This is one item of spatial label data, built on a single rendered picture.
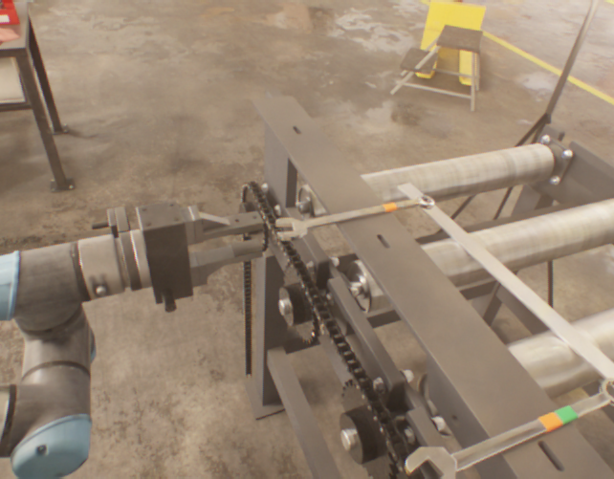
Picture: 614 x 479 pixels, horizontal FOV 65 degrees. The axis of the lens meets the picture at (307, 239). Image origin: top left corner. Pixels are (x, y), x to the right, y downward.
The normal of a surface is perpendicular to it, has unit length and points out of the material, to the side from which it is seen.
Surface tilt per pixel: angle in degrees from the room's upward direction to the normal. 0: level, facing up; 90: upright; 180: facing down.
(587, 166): 90
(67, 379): 33
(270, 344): 90
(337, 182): 0
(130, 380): 0
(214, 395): 0
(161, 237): 90
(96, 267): 48
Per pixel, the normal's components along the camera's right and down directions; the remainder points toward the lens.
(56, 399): 0.51, -0.74
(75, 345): 0.75, -0.62
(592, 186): -0.92, 0.20
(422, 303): 0.07, -0.75
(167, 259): 0.38, 0.63
